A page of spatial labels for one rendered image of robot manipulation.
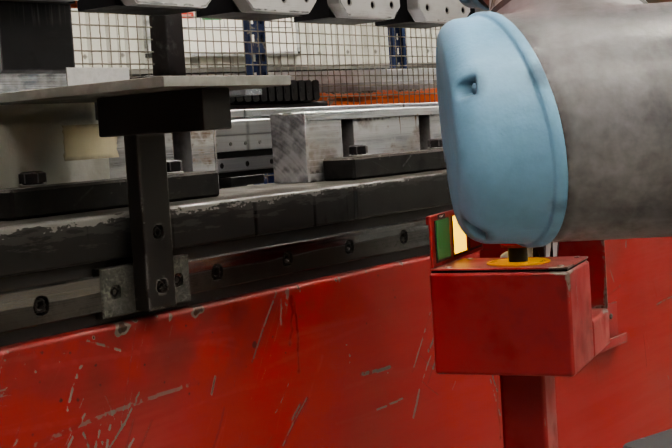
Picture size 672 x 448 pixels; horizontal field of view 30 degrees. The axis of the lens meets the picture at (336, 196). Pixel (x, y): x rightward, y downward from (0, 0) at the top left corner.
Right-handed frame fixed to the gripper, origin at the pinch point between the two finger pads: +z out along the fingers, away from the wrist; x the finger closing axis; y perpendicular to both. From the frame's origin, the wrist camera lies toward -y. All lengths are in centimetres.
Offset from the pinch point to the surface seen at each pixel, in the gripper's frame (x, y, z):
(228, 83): 44, 20, -24
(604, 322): -1.8, -6.7, 3.5
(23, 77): 38, 48, -25
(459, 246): 5.8, 9.3, -5.5
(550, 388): 5.1, -2.0, 10.6
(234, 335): 27.8, 27.7, 3.0
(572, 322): 14.7, -6.5, 0.8
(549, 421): 6.4, -2.3, 14.2
